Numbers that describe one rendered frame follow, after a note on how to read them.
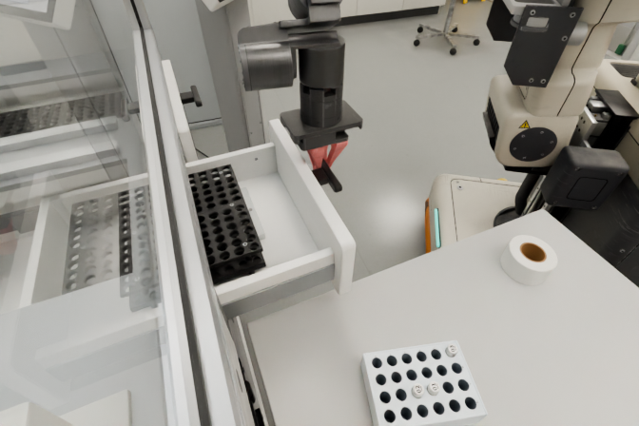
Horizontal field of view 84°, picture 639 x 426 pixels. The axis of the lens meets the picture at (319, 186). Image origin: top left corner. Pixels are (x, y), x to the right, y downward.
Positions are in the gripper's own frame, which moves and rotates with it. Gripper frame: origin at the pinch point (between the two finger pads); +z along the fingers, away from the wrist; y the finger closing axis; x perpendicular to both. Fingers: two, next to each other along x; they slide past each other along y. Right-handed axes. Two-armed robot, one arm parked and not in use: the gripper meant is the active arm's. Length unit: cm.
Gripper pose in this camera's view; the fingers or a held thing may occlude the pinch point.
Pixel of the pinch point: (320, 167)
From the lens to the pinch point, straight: 55.2
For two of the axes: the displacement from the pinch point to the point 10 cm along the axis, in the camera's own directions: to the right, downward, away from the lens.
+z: 0.0, 7.4, 6.7
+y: -9.2, 2.6, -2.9
